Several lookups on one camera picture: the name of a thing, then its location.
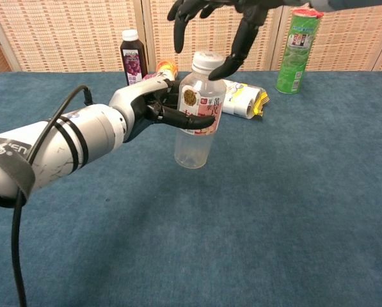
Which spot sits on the woven folding screen panel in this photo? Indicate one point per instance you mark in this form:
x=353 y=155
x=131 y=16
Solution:
x=66 y=35
x=354 y=38
x=210 y=38

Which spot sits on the white plastic bottle cap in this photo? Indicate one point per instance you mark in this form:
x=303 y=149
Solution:
x=206 y=60

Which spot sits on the purple grape juice bottle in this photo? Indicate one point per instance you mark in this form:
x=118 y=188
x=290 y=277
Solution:
x=133 y=60

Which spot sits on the orange drink bottle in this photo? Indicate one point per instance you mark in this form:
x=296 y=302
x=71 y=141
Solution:
x=167 y=67

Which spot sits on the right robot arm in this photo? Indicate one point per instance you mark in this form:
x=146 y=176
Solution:
x=354 y=4

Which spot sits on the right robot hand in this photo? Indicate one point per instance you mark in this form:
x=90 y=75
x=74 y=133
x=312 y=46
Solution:
x=251 y=12

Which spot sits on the clear plastic water bottle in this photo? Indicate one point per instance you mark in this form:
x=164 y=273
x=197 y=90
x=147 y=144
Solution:
x=190 y=153

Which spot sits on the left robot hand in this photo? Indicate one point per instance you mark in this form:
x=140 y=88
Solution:
x=130 y=96

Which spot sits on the green chips can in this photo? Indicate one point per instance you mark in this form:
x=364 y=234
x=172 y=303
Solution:
x=294 y=54

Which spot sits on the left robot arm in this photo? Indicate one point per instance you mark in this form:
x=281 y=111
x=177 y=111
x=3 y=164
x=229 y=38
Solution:
x=94 y=131

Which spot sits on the yellow white snack bag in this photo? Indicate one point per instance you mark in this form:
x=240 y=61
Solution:
x=242 y=102

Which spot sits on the pink snack packet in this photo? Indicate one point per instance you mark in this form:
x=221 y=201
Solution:
x=148 y=76

